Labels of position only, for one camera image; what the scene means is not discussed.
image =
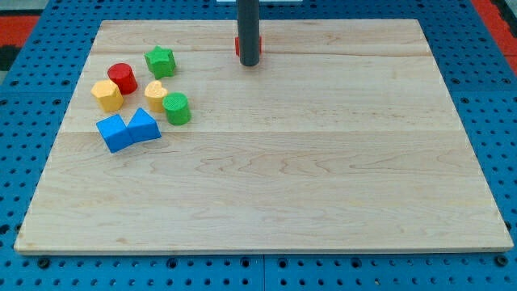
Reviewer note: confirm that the red cylinder block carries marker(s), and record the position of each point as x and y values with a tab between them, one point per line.
122	75

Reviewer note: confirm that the blue cube block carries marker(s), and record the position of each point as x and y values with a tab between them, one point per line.
115	133

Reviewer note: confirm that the blue triangle block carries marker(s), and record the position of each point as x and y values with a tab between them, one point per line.
143	127

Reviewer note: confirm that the light wooden board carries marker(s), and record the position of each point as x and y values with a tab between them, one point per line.
343	139

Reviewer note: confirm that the yellow hexagon block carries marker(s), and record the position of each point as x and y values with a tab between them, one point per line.
107	95

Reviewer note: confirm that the yellow heart block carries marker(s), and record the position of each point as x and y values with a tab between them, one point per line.
155	93

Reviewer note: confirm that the green star block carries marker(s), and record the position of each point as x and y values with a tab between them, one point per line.
160	62

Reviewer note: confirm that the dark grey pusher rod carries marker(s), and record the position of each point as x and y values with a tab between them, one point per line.
248	31

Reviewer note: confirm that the red star block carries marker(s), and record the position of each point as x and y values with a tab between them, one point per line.
237	45

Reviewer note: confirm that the green cylinder block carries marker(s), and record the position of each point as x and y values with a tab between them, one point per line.
177	109

